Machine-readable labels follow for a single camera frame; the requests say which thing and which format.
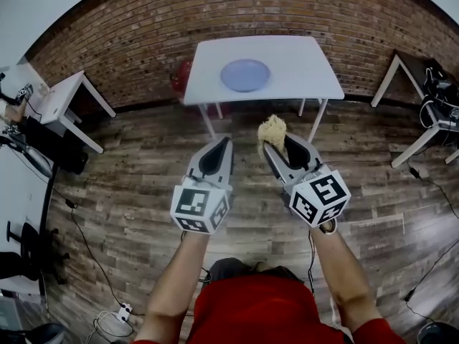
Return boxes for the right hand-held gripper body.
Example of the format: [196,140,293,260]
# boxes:
[279,163,351,234]

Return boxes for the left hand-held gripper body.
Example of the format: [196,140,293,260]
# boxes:
[170,172,235,234]

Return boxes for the beige noodle clump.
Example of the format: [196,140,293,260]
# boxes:
[257,113,288,157]

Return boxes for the big blue plate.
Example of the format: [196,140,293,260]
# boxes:
[219,58,271,93]

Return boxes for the person's right forearm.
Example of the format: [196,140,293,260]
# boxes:
[308,224,384,333]

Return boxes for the person's left forearm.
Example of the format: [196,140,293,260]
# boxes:
[134,227,212,344]

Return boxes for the person's dark trousers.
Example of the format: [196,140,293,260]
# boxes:
[209,257,306,288]

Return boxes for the red fire extinguisher box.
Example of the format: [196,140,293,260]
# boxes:
[170,59,194,92]

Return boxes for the white square table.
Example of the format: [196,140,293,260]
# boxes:
[182,36,345,143]

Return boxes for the white power strip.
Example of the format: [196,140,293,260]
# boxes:
[117,302,134,321]

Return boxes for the person's red shirt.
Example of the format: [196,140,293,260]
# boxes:
[131,276,410,344]

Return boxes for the black box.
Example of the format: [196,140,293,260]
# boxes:
[24,115,90,176]

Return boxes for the small white side table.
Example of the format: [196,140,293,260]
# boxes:
[27,70,118,154]

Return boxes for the black office chair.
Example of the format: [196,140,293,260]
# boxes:
[0,220,72,287]

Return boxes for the dark round bin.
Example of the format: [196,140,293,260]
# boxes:
[417,320,459,344]

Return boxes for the black floor cable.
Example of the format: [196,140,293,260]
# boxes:
[52,187,127,308]

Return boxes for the long black cable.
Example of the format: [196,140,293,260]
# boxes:
[404,240,459,302]

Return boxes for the white frame dark top table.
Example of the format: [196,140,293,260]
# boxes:
[370,49,459,168]

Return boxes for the black headset and cables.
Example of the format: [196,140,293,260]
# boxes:
[419,59,459,130]

